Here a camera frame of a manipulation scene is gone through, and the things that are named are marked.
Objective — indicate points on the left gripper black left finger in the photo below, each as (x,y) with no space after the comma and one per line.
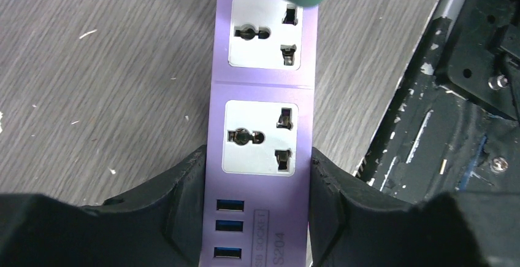
(157,223)

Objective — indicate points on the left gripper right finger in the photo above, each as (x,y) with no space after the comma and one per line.
(354,224)

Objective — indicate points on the purple power strip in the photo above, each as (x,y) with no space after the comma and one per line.
(260,126)

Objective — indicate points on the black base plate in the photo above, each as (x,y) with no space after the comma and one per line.
(453,123)

